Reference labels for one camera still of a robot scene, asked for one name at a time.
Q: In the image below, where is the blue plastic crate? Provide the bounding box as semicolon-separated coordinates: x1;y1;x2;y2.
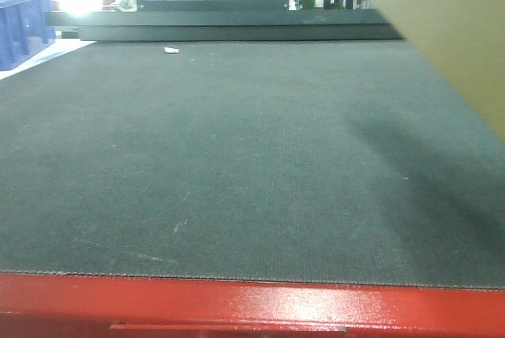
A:
1;0;56;71

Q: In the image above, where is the red conveyor end plate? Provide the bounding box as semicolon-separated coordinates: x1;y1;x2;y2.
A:
1;273;504;337

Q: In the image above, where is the brown cardboard box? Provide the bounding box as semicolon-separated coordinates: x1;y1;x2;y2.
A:
373;0;504;137

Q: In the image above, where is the black metal conveyor frame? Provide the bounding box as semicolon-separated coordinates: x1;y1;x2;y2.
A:
46;0;401;42

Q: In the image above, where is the dark conveyor belt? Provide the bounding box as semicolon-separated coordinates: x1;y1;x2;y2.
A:
1;41;504;289

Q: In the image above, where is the white paper scrap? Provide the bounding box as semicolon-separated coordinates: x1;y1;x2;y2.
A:
164;47;180;54

